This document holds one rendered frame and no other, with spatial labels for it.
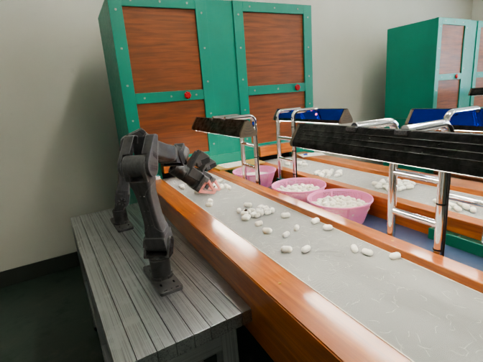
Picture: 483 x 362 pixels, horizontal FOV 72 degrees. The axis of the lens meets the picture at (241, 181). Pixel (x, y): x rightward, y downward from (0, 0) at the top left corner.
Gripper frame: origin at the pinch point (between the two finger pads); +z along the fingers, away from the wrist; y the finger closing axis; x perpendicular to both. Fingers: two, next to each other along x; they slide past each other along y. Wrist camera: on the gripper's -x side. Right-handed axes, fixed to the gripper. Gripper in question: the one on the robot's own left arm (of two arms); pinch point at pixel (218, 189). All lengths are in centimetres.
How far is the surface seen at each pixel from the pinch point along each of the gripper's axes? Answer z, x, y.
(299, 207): 10, -9, -50
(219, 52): -24, -75, 51
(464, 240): 35, -24, -97
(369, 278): 0, 3, -99
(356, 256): 4, -1, -89
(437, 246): 13, -14, -103
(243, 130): -18.9, -25.2, -28.1
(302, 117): 24, -60, 3
